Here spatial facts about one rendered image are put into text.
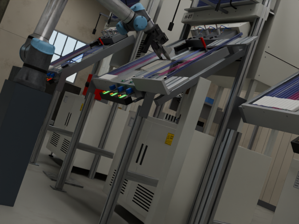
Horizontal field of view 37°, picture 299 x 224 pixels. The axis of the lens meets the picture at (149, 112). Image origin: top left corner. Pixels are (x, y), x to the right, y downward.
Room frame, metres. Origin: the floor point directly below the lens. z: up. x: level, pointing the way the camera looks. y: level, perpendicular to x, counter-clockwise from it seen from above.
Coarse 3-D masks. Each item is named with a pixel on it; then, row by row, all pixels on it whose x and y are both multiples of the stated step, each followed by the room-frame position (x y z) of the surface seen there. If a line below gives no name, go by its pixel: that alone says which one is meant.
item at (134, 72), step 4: (132, 72) 2.65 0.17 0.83; (136, 72) 2.61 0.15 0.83; (144, 72) 2.53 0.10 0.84; (148, 72) 2.50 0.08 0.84; (156, 72) 2.44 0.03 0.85; (120, 76) 2.66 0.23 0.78; (124, 76) 2.62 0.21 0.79; (128, 76) 2.58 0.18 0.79; (136, 76) 2.51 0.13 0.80; (140, 76) 2.48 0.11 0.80; (148, 76) 2.42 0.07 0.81; (116, 80) 2.59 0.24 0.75; (120, 80) 2.56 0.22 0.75; (128, 80) 2.49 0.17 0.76; (132, 80) 2.46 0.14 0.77
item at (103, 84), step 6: (96, 78) 2.74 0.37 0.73; (96, 84) 2.77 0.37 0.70; (102, 84) 2.67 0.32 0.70; (108, 84) 2.58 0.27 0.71; (114, 84) 2.49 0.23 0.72; (120, 84) 2.41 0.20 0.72; (126, 84) 2.33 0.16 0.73; (132, 84) 2.28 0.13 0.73; (108, 90) 2.63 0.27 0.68; (132, 96) 2.34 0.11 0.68; (138, 96) 2.27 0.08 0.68
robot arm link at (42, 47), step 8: (32, 40) 2.09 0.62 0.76; (40, 40) 2.08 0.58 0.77; (32, 48) 2.07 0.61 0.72; (40, 48) 2.07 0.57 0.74; (48, 48) 2.08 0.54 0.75; (24, 56) 2.16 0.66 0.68; (32, 56) 2.07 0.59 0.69; (40, 56) 2.07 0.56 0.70; (48, 56) 2.09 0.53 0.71; (32, 64) 2.07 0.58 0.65; (40, 64) 2.08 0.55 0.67; (48, 64) 2.11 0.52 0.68
